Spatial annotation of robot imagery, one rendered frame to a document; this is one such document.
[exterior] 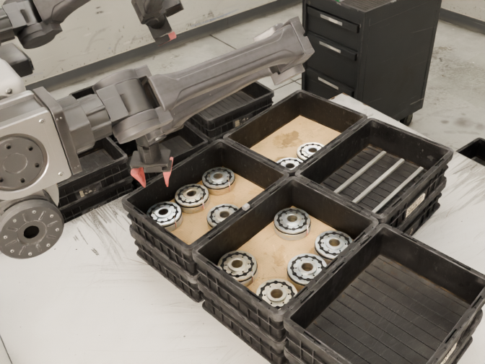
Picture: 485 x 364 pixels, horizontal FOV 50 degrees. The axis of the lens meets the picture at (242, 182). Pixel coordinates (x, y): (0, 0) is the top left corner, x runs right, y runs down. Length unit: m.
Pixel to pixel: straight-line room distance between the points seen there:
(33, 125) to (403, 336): 0.91
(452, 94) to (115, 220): 2.69
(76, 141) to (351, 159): 1.11
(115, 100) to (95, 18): 3.40
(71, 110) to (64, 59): 3.43
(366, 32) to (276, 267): 1.60
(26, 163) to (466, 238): 1.31
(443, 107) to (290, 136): 2.00
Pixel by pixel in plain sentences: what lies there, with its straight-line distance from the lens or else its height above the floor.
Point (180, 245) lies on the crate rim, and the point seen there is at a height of 0.93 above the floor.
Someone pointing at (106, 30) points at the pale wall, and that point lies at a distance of 4.30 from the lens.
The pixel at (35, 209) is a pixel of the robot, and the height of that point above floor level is 1.18.
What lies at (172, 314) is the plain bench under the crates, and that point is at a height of 0.70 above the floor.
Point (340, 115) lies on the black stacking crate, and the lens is 1.84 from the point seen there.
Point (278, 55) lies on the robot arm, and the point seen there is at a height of 1.44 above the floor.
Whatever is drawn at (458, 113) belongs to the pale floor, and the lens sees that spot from 3.68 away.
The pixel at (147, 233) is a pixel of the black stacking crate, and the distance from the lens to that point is 1.50.
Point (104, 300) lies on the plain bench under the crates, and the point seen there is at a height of 0.70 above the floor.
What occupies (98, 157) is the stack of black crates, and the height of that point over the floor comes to 0.49.
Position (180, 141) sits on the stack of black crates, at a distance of 2.67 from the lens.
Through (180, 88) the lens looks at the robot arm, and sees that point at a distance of 0.90.
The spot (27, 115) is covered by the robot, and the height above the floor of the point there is 1.51.
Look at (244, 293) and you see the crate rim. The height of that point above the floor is 0.93.
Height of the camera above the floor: 1.88
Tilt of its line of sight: 39 degrees down
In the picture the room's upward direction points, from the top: 5 degrees counter-clockwise
